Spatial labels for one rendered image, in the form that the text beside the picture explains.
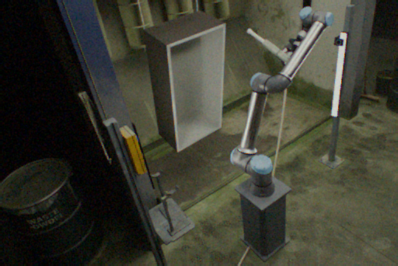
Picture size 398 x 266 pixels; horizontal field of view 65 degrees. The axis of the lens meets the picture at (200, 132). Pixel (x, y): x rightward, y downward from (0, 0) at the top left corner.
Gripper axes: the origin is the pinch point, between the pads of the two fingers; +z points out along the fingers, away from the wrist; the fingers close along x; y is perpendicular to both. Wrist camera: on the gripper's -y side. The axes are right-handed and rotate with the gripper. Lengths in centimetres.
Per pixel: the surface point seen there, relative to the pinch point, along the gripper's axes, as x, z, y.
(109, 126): -4, 100, -100
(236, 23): 176, -51, 182
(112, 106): 36, 105, -62
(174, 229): -41, 134, -31
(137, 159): -15, 107, -80
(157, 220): -28, 140, -29
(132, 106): 145, 131, 90
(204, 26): 70, 17, -4
